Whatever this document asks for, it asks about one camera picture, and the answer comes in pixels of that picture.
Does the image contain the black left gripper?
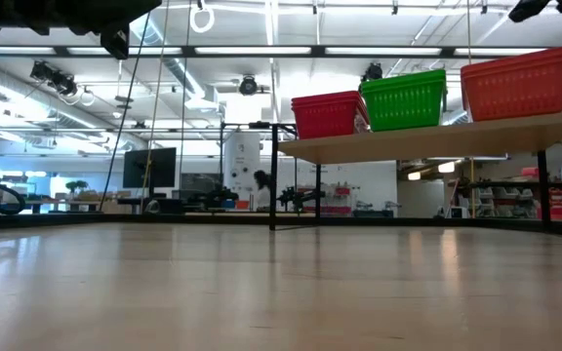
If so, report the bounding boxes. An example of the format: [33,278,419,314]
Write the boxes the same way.
[26,0,163,60]

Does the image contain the green plastic mesh basket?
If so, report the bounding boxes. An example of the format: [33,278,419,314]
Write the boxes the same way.
[360,77,448,133]
[359,73,448,94]
[358,69,447,89]

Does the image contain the wooden shelf with black legs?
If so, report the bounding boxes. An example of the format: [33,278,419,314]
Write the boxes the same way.
[261,80,562,243]

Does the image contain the grey bin shelf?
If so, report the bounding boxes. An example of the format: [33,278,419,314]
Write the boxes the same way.
[475,182,539,219]

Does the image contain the black beam with light strips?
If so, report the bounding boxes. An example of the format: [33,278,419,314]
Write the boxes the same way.
[0,44,562,59]

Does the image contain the black ceiling spotlights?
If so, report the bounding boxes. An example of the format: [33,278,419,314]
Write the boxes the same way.
[29,58,80,98]

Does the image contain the black monitor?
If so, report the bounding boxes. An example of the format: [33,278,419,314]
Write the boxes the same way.
[123,147,178,190]

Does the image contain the white cylindrical tank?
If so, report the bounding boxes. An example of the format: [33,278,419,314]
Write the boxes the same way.
[222,131,261,211]

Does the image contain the yellow pole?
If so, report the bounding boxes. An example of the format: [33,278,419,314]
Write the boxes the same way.
[469,158,477,219]

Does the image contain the red bin rack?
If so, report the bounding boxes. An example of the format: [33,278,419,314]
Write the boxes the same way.
[534,168,562,223]

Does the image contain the person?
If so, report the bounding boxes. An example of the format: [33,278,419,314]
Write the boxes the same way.
[253,169,272,212]

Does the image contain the red and white cabinet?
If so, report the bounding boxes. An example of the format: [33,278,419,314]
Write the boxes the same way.
[300,182,353,215]

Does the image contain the white hanging ring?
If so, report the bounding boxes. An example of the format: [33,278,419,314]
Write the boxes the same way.
[188,0,217,34]

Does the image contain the silver ventilation duct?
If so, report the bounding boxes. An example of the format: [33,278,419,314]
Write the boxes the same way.
[129,0,221,111]

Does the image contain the yellow rope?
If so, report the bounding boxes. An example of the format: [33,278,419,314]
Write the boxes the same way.
[139,0,171,214]

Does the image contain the long black cable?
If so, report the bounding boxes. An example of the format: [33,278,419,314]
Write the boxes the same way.
[98,9,151,199]

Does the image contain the thin grey cable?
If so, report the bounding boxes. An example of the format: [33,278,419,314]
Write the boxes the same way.
[177,0,189,196]

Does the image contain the black ceiling camera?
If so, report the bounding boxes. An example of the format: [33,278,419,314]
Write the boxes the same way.
[361,61,384,83]
[238,74,259,98]

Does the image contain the black aluminium table frame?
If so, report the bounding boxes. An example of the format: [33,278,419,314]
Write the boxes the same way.
[0,209,562,240]

